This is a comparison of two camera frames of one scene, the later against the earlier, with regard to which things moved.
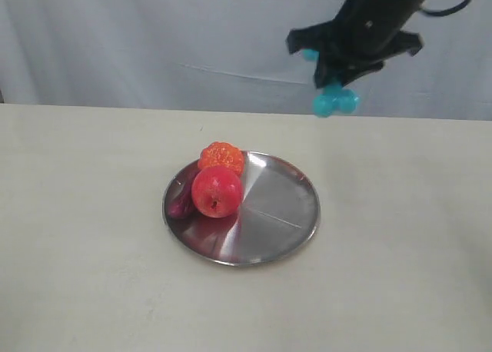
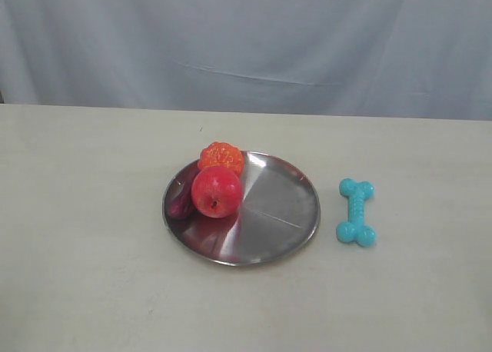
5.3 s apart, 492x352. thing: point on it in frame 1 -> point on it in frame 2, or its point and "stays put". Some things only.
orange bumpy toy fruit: [221, 154] stays put
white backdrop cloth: [222, 47] stays put
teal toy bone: [334, 96] -> [355, 230]
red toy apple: [216, 191] stays put
